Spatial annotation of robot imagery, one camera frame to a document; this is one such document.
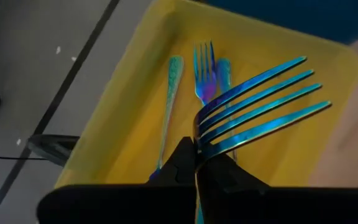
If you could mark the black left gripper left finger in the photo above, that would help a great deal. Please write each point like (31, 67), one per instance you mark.
(120, 205)

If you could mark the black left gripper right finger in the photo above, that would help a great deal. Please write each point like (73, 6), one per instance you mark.
(275, 205)

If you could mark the silver fork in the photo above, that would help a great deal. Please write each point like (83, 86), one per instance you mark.
(259, 131)

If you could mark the yellow plastic bin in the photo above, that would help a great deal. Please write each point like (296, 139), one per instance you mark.
(129, 109)

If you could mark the blue plastic bin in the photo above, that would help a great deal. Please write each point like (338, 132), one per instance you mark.
(291, 15)

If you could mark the black table bracket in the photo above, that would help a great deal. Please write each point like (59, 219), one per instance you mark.
(54, 147)

